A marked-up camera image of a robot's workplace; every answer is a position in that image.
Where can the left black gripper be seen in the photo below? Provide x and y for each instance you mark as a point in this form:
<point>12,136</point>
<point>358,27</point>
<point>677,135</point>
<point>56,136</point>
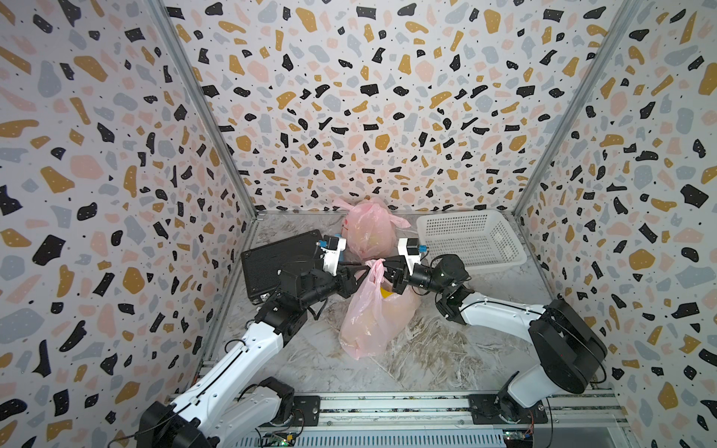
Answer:
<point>344,279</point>

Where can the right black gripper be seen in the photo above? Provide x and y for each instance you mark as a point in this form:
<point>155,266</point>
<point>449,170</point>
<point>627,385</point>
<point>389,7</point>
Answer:
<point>399,276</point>

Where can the pink plastic bag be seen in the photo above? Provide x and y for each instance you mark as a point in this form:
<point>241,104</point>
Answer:
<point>370,228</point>
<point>372,322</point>

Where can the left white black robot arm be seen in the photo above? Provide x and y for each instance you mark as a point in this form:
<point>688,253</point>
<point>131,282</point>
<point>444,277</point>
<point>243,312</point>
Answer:
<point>227,402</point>

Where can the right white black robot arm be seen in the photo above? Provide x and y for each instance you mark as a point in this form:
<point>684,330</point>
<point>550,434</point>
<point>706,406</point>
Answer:
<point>569,352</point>

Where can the white plastic basket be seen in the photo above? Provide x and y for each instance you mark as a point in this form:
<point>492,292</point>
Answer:
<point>484,240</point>

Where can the black flat case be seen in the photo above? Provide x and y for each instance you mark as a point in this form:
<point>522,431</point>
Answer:
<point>261,265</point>

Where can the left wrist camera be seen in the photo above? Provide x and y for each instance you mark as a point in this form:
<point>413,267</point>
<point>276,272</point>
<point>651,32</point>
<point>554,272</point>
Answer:
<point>332,247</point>

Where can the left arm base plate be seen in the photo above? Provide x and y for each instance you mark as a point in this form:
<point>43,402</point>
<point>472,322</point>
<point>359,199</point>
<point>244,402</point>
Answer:
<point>299,411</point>

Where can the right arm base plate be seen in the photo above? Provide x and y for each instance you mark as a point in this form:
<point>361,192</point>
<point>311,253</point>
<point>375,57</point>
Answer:
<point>497,409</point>

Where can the aluminium front rail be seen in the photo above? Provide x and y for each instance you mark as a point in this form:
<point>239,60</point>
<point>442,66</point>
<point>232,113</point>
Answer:
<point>442,419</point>

